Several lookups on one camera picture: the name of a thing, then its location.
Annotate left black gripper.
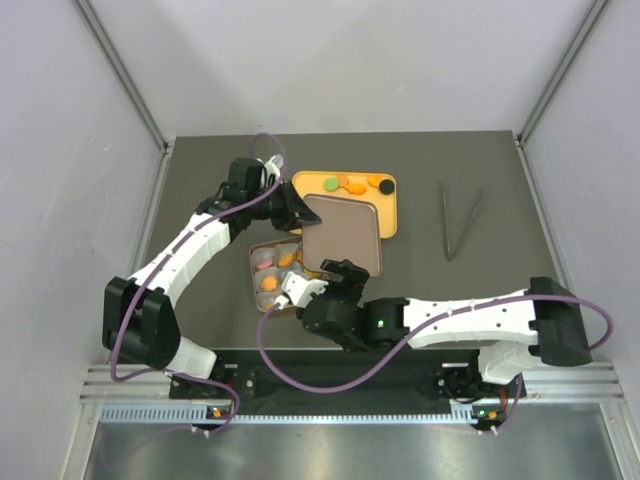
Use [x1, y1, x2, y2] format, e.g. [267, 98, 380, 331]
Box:
[247, 178, 321, 231]

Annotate gold tin lid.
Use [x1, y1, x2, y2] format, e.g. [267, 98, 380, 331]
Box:
[301, 194, 383, 277]

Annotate gold cookie tin box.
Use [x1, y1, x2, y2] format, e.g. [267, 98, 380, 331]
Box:
[249, 236, 303, 312]

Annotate orange swirl cookie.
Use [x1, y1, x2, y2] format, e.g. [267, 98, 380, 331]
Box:
[260, 275, 279, 292]

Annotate metal tongs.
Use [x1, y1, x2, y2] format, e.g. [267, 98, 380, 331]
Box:
[437, 180, 487, 262]

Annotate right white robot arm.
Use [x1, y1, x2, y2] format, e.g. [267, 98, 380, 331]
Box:
[283, 261, 593, 396]

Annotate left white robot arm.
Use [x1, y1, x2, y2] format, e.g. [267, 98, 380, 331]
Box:
[102, 155, 321, 397]

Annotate white paper cupcake liner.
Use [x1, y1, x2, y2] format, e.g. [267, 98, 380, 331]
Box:
[250, 247, 274, 271]
[256, 292, 279, 312]
[254, 271, 280, 293]
[274, 242, 299, 257]

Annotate green sandwich cookie top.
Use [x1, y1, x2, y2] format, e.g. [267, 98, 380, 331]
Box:
[323, 177, 340, 192]

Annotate orange yellow tray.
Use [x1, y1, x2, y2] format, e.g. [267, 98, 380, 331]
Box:
[292, 171, 398, 239]

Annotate black sandwich cookie right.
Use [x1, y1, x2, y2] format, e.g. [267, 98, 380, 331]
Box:
[378, 179, 395, 195]

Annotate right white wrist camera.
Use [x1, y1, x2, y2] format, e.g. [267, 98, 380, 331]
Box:
[274, 271, 328, 310]

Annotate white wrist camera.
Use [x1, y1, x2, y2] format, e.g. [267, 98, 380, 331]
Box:
[274, 271, 328, 310]
[261, 154, 285, 187]

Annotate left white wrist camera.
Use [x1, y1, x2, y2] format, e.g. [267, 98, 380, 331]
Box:
[261, 154, 285, 187]

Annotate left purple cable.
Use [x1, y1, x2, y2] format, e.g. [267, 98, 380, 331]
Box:
[108, 132, 289, 441]

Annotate purple cable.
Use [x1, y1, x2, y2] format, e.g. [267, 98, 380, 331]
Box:
[255, 294, 614, 396]
[108, 132, 289, 441]

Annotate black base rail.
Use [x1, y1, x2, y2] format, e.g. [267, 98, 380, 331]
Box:
[167, 347, 526, 416]

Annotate aluminium frame rail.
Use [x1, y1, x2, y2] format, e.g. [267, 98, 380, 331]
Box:
[71, 0, 169, 152]

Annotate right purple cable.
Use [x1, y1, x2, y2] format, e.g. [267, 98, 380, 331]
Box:
[255, 294, 614, 396]

